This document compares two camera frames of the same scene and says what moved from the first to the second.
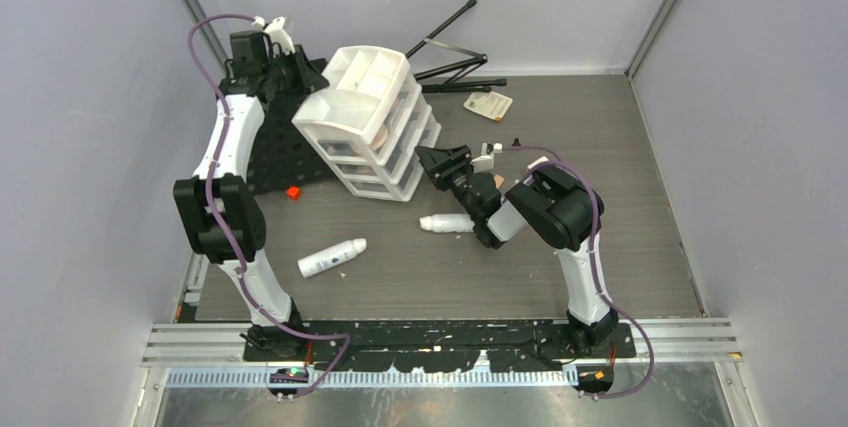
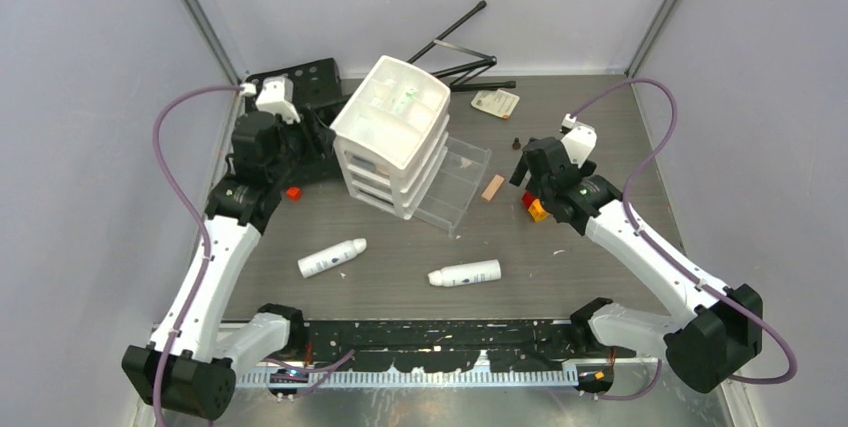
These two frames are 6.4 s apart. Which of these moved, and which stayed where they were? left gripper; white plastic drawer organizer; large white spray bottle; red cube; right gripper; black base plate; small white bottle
Moved: white plastic drawer organizer; small white bottle; left gripper; right gripper
Stayed: large white spray bottle; red cube; black base plate
